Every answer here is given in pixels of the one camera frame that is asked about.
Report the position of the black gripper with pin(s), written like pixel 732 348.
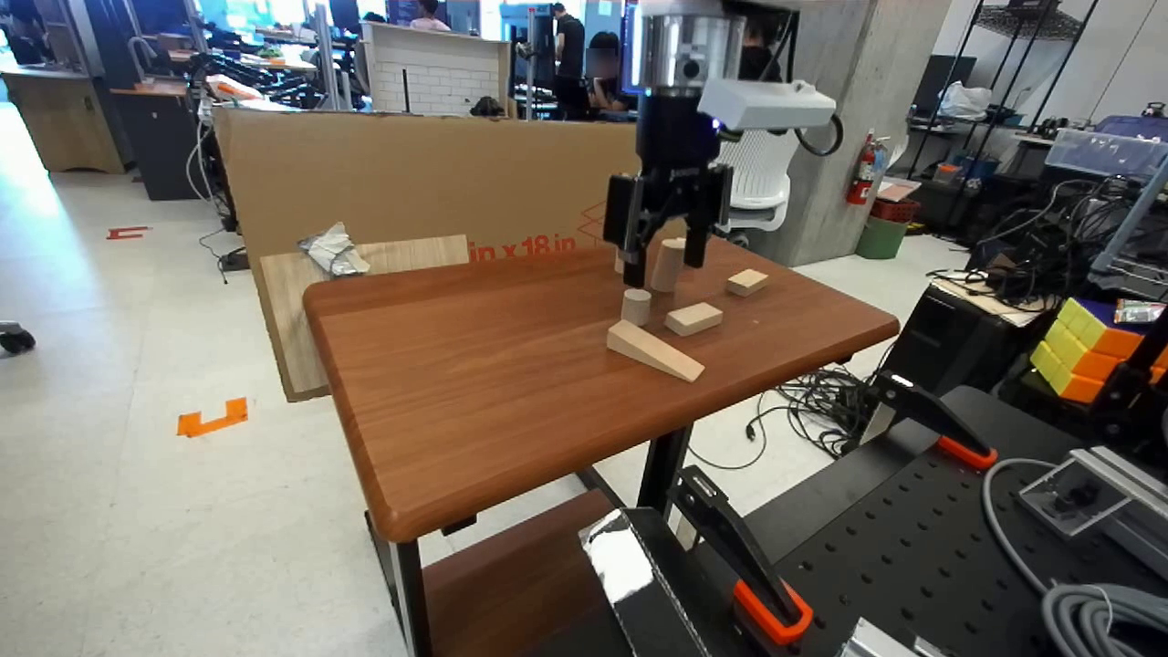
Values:
pixel 675 146

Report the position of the rectangular light wood block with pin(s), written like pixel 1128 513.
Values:
pixel 691 319

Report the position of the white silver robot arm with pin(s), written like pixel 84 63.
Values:
pixel 682 68

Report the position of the tall wooden cylinder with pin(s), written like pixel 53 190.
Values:
pixel 669 263

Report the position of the short wooden cylinder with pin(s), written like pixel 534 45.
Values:
pixel 636 304

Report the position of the small flat wooden block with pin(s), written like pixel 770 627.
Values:
pixel 747 282

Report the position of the wooden wedge ramp block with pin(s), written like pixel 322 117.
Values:
pixel 634 342

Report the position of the large cardboard sheet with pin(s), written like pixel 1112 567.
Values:
pixel 513 186

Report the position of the red fire extinguisher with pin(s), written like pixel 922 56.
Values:
pixel 862 174

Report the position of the black orange clamp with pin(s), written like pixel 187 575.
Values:
pixel 767 608
pixel 949 432

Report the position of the light wooden board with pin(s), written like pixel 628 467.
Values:
pixel 294 293

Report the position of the black perforated workbench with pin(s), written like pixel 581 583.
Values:
pixel 894 535

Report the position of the yellow orange foam blocks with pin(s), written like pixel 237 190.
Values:
pixel 1081 348

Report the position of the grey power strip box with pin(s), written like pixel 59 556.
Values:
pixel 1096 489

